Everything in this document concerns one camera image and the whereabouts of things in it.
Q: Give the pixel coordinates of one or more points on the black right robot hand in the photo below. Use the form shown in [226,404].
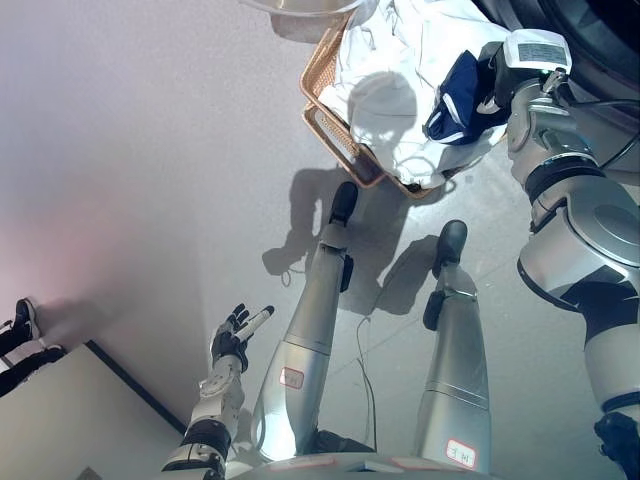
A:
[535,50]

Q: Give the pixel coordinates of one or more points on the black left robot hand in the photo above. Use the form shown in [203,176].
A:
[227,342]

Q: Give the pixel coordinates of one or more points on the woven beige laundry basket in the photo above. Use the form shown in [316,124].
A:
[330,135]

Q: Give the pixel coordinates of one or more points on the person's black trouser leg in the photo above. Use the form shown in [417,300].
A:
[25,365]

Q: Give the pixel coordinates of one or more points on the navy blue garment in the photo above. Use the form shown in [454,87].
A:
[460,100]

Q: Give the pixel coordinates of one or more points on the round glass washer door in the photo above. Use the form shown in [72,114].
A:
[300,7]

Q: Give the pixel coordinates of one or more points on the white crumpled garment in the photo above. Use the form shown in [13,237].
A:
[380,60]

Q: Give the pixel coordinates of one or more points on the grey front-load washing machine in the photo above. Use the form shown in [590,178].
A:
[600,25]

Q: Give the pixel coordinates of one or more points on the black and white sneaker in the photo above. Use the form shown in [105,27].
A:
[26,320]

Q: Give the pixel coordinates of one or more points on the white low cabinet black base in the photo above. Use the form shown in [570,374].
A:
[75,410]

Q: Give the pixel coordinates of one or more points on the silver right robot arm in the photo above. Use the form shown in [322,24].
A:
[590,225]

